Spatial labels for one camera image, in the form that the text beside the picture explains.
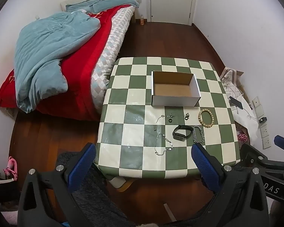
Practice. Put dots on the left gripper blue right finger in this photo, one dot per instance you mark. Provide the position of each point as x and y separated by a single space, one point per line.
239 196

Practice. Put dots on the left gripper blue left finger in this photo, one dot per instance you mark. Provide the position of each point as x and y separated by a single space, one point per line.
34 205

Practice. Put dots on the black smart band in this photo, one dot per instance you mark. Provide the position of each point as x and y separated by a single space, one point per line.
182 132

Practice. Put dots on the black charger plug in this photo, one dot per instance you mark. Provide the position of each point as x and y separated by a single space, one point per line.
262 120

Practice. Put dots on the red white plastic bag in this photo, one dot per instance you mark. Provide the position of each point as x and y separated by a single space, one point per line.
242 137

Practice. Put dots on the black fuzzy cushion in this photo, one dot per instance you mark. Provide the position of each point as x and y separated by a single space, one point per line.
94 201

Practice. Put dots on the pink plastic object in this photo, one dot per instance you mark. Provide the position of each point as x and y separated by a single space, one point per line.
11 170

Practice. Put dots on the black smartphone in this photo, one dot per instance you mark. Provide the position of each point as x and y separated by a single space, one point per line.
234 102

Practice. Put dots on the red bed sheet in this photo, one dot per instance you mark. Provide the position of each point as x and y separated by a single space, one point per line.
77 67

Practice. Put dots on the green white checkered tablecloth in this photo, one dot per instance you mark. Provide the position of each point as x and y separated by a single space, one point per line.
127 144

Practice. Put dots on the teal blanket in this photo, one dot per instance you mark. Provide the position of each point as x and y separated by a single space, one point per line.
40 47

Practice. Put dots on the open cardboard box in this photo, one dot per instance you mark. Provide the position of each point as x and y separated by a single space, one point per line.
174 89

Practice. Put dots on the white door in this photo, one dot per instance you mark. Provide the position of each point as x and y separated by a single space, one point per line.
171 11

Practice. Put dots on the orange bottle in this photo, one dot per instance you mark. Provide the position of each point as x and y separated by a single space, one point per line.
142 20

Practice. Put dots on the checkered mattress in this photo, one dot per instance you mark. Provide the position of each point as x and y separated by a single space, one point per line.
102 71

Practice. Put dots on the teal pillow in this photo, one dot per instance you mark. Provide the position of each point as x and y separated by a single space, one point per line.
97 6

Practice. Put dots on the white wall socket strip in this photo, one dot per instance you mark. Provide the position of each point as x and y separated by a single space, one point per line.
264 132

